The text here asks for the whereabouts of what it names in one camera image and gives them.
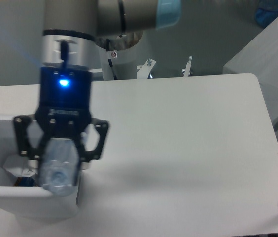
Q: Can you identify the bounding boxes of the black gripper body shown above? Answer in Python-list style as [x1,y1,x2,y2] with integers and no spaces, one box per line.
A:
[35,67,92,138]

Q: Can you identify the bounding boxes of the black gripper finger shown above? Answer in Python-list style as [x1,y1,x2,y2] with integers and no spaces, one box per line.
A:
[72,118,109,170]
[13,114,53,178]

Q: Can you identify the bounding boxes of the clear plastic water bottle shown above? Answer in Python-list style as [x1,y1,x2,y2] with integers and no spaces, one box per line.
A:
[38,138,79,197]

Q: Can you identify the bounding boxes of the white plastic wrapper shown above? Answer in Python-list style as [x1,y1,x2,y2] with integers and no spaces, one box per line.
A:
[3,154,38,178]

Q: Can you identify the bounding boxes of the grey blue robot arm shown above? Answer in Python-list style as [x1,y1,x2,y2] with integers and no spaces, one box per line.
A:
[13,0,181,176]

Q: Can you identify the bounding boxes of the white plastic trash can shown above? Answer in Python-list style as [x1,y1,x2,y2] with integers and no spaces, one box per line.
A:
[0,115,79,218]

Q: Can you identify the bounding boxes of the blue yellow box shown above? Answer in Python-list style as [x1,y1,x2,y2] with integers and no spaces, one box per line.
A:
[13,176,39,187]

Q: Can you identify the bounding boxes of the grey covered side table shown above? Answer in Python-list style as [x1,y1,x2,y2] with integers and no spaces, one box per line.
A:
[222,17,278,130]

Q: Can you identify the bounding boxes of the blue plastic bag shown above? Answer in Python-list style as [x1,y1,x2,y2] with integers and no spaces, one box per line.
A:
[254,0,278,28]

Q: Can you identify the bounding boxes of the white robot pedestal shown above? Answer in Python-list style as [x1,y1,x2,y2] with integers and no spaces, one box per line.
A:
[93,31,144,81]

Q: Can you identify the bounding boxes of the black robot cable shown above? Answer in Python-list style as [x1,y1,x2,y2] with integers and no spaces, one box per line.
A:
[105,38,118,80]

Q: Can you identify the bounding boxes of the white right base bracket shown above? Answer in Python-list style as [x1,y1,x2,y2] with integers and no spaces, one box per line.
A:
[181,55,193,77]

